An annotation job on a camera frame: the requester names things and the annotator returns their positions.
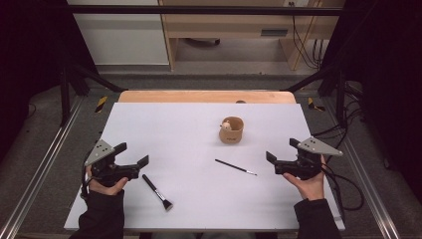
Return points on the white cabinet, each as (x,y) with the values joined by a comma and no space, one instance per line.
(122,40)

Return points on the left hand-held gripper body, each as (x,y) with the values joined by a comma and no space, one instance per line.
(106,169)

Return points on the black metal stand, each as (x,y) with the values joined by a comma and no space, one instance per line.
(65,96)
(340,96)

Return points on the person's left hand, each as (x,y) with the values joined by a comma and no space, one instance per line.
(106,190)

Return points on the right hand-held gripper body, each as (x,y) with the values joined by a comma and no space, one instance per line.
(303,166)

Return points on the small beige figure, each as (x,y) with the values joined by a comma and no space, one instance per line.
(226,125)

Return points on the yellow clamp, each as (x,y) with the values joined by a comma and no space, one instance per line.
(312,104)
(101,104)

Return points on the wooden desk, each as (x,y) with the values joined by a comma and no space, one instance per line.
(232,25)

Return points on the black horizontal frame bar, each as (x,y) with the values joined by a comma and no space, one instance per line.
(199,10)

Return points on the tan brush holder cup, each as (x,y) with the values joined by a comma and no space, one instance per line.
(231,136)

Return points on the thin black makeup brush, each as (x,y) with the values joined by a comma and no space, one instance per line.
(232,166)

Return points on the dark curtain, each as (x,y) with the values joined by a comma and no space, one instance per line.
(391,66)
(30,49)

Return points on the white table board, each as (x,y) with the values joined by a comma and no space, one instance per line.
(166,132)

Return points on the yellow clamp right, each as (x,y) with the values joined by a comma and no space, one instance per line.
(312,104)

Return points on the aluminium floor rail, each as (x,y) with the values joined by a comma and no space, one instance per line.
(40,166)
(365,172)

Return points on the wooden table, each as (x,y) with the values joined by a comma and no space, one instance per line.
(199,96)

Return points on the person's right hand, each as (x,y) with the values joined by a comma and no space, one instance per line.
(312,188)

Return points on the yellow clamp left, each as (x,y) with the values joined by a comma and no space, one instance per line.
(101,104)

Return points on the thick black makeup brush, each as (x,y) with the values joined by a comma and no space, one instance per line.
(156,191)

